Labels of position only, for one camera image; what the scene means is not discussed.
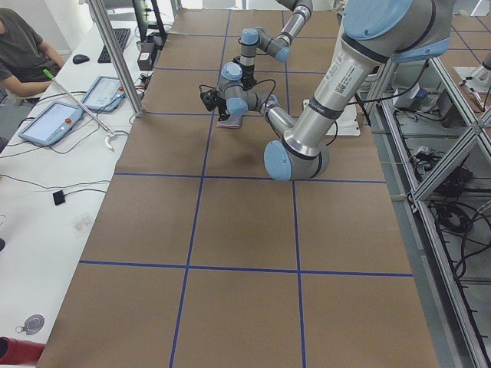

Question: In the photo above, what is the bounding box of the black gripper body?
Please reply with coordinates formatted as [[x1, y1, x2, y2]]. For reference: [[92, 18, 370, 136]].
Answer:
[[216, 97, 230, 121], [239, 64, 257, 87]]

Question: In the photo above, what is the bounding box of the pink and grey towel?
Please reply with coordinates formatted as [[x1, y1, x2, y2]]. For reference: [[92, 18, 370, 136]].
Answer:
[[216, 116, 243, 130]]

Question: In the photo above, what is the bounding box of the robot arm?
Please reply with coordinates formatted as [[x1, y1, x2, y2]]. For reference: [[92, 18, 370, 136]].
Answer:
[[200, 0, 455, 181], [233, 0, 314, 90]]

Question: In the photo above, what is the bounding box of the black power adapter box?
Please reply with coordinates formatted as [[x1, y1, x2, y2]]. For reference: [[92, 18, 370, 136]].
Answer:
[[137, 33, 163, 71]]

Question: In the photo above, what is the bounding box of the far blue teach pendant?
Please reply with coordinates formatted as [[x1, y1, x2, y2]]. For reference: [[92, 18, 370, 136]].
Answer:
[[81, 76, 125, 113]]

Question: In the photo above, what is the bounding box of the blue teach pendant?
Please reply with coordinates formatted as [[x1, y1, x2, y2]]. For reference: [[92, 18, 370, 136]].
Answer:
[[81, 76, 125, 113], [18, 102, 84, 146]]

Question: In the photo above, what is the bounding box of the black keyboard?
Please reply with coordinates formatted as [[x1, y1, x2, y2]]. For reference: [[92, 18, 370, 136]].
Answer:
[[97, 28, 132, 64]]

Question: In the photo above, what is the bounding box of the black monitor stand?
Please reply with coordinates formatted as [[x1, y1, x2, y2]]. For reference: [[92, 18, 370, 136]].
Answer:
[[132, 0, 167, 47]]

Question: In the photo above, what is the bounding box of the black computer mouse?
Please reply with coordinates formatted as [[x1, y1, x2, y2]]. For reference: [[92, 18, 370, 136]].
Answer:
[[72, 54, 90, 64]]

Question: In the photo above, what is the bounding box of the near blue teach pendant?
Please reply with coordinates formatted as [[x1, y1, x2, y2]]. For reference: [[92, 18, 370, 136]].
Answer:
[[18, 102, 84, 146]]

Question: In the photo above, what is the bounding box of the small black square pad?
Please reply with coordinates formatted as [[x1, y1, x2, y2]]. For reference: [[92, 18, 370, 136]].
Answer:
[[52, 189, 67, 206]]

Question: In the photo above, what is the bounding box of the seated person in dark shirt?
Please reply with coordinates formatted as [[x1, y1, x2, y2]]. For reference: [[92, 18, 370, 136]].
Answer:
[[0, 8, 66, 101]]

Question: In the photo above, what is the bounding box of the round metal disc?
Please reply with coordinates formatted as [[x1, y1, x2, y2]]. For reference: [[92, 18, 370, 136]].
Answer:
[[15, 314, 45, 336]]

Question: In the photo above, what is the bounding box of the red object at corner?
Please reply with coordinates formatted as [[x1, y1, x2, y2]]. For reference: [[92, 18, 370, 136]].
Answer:
[[1, 337, 45, 366]]

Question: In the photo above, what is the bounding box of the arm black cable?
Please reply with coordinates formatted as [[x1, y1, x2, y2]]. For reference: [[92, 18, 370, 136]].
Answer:
[[198, 78, 342, 147]]

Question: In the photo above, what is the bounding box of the grabber stick with green handle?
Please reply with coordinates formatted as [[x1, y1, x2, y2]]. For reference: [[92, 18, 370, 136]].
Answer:
[[43, 69, 121, 151]]

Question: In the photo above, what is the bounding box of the aluminium frame post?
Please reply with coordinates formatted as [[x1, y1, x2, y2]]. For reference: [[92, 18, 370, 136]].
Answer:
[[86, 0, 143, 117]]

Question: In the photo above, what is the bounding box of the aluminium side frame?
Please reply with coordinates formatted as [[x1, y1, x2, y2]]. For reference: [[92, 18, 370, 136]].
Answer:
[[364, 22, 491, 368]]

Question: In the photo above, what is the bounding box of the black floor cable bundle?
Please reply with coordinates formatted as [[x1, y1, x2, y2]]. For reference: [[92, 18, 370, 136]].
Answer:
[[406, 145, 491, 292]]

